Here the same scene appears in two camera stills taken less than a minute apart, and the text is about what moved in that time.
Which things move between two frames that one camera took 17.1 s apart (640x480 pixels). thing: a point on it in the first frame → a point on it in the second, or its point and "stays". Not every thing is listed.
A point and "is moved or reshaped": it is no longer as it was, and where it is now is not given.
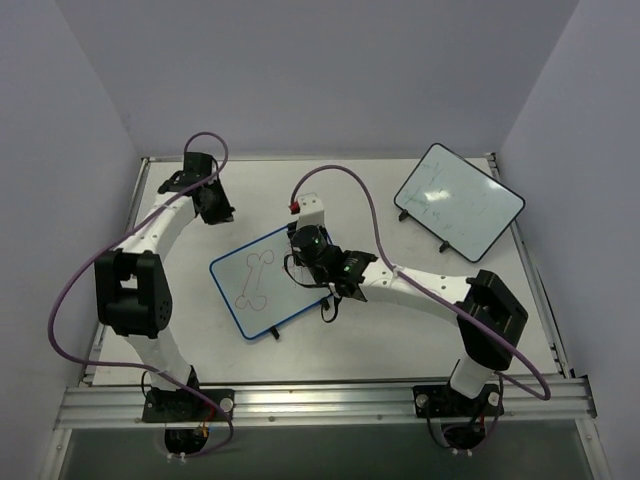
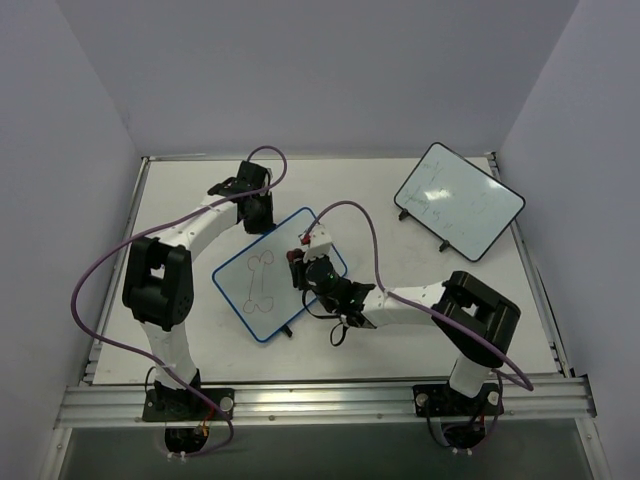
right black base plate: [446, 401] stays
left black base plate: [162, 405] stays
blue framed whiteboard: [257, 287] is moved or reshaped
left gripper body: [216, 211] → [260, 220]
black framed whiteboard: [459, 203] stays
